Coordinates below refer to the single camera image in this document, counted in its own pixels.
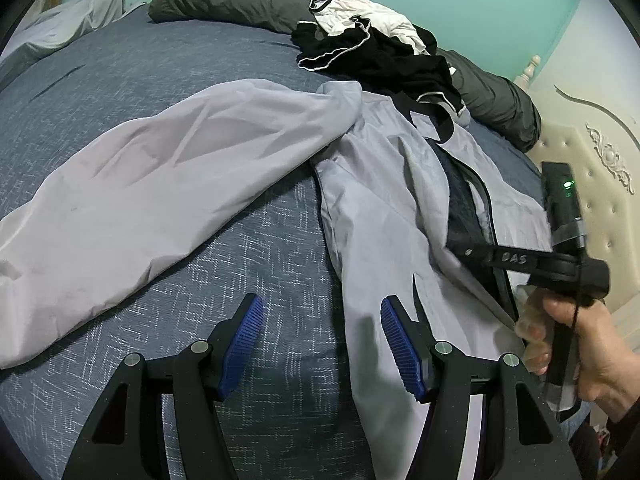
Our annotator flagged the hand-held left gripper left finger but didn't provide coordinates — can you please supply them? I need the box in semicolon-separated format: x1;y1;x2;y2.
60;293;266;480

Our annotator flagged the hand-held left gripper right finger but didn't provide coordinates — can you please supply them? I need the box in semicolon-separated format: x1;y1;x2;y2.
380;294;584;480

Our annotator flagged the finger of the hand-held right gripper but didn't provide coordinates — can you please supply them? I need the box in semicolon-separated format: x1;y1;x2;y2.
446;239;557;277

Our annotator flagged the light grey jacket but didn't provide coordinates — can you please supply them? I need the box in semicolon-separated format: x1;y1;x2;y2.
0;77;557;480

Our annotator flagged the person's right hand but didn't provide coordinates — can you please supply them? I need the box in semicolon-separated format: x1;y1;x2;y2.
514;285;634;427

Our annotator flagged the cream tufted headboard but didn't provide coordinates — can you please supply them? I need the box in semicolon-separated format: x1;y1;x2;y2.
524;0;640;322

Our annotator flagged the black garment with white trim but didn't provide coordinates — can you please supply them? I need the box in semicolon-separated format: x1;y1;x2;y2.
291;14;467;145

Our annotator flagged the blue patterned bedspread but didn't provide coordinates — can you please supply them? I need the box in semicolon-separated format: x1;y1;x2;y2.
0;7;551;480

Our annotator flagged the light grey cloth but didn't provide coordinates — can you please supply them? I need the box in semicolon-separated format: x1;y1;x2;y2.
0;0;149;77

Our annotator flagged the cream bed post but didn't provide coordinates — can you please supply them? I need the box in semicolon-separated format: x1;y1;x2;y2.
514;55;544;92

